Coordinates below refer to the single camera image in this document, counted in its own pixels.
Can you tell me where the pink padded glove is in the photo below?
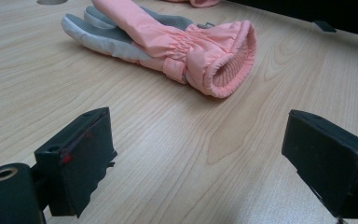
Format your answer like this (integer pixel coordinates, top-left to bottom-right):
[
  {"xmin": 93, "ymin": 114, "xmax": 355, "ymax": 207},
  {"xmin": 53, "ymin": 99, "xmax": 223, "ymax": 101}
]
[{"xmin": 162, "ymin": 0, "xmax": 222, "ymax": 9}]

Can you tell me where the pink glove with grey palm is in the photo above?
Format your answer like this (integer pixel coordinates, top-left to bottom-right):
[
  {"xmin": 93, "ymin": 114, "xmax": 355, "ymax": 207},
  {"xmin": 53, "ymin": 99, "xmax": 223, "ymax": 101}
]
[{"xmin": 61, "ymin": 0, "xmax": 258, "ymax": 100}]

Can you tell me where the black tripod stand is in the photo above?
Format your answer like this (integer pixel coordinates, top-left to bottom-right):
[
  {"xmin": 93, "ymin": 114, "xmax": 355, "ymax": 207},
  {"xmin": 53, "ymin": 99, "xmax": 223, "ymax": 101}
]
[{"xmin": 311, "ymin": 20, "xmax": 337, "ymax": 34}]

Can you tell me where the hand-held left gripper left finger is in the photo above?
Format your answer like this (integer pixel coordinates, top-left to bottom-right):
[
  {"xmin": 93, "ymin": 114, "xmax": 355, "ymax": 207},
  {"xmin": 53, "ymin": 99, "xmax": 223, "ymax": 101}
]
[{"xmin": 34, "ymin": 105, "xmax": 118, "ymax": 219}]

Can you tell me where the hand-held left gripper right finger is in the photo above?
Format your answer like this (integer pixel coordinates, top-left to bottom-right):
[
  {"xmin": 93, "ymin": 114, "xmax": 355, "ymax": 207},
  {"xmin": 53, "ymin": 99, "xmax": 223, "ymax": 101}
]
[{"xmin": 281, "ymin": 108, "xmax": 358, "ymax": 219}]

